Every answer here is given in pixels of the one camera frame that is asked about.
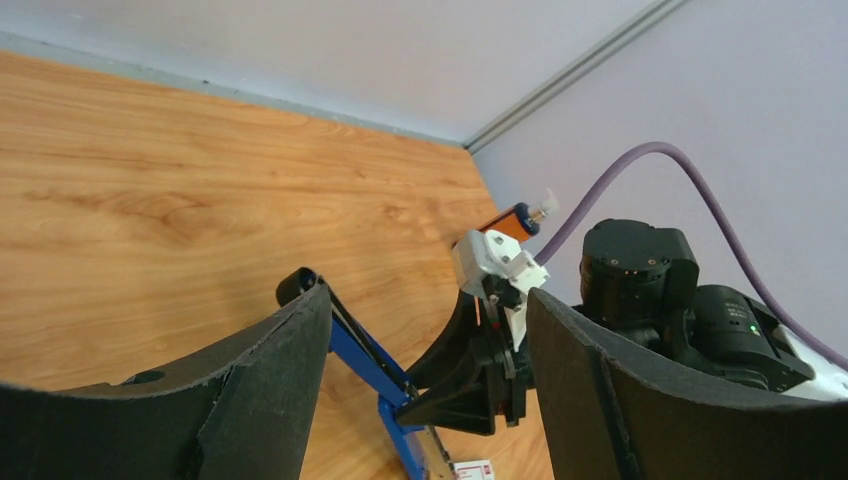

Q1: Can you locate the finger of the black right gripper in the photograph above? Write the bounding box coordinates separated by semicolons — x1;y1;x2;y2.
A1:
395;344;511;436
406;291;484;391

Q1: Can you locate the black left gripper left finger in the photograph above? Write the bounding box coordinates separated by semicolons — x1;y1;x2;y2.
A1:
1;286;332;479

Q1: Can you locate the white red staple box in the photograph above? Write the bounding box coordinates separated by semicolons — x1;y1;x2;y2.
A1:
452;459;495;480

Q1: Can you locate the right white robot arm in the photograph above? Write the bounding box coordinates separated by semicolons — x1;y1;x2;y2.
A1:
395;219;847;435

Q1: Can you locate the blue stapler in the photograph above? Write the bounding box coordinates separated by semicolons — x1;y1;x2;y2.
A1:
275;266;458;480

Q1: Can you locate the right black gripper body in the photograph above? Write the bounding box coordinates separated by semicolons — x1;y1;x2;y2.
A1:
482;275;535;427

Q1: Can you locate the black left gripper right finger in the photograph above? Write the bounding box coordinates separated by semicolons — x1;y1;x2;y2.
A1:
527;289;847;479

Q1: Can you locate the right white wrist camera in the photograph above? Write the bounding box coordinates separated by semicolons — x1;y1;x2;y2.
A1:
451;230;550;351

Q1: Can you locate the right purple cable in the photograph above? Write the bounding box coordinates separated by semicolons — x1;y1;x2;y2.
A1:
533;140;848;372

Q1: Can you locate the orange glue bottle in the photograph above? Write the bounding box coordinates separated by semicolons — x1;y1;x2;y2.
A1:
477;188;559;243

